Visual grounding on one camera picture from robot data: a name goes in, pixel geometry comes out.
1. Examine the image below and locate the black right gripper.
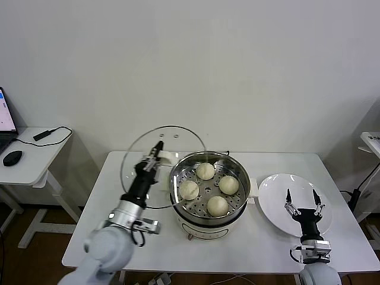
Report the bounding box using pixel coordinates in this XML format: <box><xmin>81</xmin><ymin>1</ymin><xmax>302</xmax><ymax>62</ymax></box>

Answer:
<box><xmin>283</xmin><ymin>188</ymin><xmax>326</xmax><ymax>243</ymax></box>

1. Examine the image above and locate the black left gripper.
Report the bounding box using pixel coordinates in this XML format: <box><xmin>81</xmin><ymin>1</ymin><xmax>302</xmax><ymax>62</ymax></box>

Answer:
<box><xmin>119</xmin><ymin>140</ymin><xmax>165</xmax><ymax>209</ymax></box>

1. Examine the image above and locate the glass pot lid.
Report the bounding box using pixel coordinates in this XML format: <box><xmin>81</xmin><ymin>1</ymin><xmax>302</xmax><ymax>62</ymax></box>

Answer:
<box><xmin>119</xmin><ymin>125</ymin><xmax>208</xmax><ymax>210</ymax></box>

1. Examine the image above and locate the white steamed baozi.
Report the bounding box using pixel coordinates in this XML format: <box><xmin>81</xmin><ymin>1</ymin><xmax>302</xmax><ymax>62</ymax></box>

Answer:
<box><xmin>218</xmin><ymin>175</ymin><xmax>240</xmax><ymax>195</ymax></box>
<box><xmin>196</xmin><ymin>162</ymin><xmax>215</xmax><ymax>181</ymax></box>
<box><xmin>207</xmin><ymin>195</ymin><xmax>230</xmax><ymax>217</ymax></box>
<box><xmin>179</xmin><ymin>180</ymin><xmax>200</xmax><ymax>201</ymax></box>

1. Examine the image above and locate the perforated steel steamer basket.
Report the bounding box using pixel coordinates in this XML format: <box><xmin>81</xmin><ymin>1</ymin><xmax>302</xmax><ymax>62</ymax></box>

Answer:
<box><xmin>168</xmin><ymin>151</ymin><xmax>251</xmax><ymax>220</ymax></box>

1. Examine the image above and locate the steel steamer pot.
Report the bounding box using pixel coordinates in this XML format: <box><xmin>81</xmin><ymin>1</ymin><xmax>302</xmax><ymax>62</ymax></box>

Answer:
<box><xmin>160</xmin><ymin>175</ymin><xmax>258</xmax><ymax>242</ymax></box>

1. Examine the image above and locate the white round plate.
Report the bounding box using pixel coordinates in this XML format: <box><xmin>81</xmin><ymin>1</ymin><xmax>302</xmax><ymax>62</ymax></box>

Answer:
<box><xmin>257</xmin><ymin>173</ymin><xmax>333</xmax><ymax>238</ymax></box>

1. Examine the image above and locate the white equipment stand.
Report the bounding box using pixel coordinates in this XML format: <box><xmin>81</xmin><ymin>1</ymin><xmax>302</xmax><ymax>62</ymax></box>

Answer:
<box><xmin>353</xmin><ymin>131</ymin><xmax>380</xmax><ymax>247</ymax></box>

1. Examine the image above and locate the black usb adapter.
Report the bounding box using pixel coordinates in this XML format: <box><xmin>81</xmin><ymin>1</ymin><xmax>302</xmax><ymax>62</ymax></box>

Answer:
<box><xmin>32</xmin><ymin>129</ymin><xmax>58</xmax><ymax>142</ymax></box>

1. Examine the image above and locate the white side desk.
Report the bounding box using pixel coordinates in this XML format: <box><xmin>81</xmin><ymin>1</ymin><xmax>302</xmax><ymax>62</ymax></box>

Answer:
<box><xmin>0</xmin><ymin>126</ymin><xmax>83</xmax><ymax>250</ymax></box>

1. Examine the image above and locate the white power strip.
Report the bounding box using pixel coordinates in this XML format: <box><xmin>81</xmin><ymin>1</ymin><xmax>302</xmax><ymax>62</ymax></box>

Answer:
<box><xmin>147</xmin><ymin>272</ymin><xmax>173</xmax><ymax>285</ymax></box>

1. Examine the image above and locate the black computer mouse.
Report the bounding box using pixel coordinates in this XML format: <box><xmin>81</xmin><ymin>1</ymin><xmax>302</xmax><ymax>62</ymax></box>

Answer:
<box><xmin>2</xmin><ymin>150</ymin><xmax>23</xmax><ymax>167</ymax></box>

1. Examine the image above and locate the black laptop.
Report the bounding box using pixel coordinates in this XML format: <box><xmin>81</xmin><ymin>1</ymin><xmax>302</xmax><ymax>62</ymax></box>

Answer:
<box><xmin>0</xmin><ymin>87</ymin><xmax>19</xmax><ymax>155</ymax></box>

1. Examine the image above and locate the black power cable with plug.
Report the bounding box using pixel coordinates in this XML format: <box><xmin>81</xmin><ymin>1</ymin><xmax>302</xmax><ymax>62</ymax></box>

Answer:
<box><xmin>340</xmin><ymin>166</ymin><xmax>380</xmax><ymax>210</ymax></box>

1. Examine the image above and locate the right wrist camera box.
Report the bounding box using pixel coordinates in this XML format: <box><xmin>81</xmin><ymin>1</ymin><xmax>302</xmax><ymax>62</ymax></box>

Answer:
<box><xmin>313</xmin><ymin>240</ymin><xmax>332</xmax><ymax>257</ymax></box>

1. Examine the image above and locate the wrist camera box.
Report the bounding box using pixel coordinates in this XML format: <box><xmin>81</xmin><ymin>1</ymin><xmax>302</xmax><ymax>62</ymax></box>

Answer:
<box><xmin>132</xmin><ymin>218</ymin><xmax>163</xmax><ymax>237</ymax></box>
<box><xmin>313</xmin><ymin>240</ymin><xmax>332</xmax><ymax>257</ymax></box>

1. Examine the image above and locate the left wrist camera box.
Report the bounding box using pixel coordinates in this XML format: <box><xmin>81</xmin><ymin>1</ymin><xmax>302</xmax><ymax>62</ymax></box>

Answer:
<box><xmin>132</xmin><ymin>218</ymin><xmax>163</xmax><ymax>237</ymax></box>

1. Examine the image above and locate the thin black laptop cable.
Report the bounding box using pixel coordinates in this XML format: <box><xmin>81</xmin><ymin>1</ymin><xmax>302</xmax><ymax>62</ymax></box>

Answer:
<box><xmin>11</xmin><ymin>126</ymin><xmax>73</xmax><ymax>147</ymax></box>

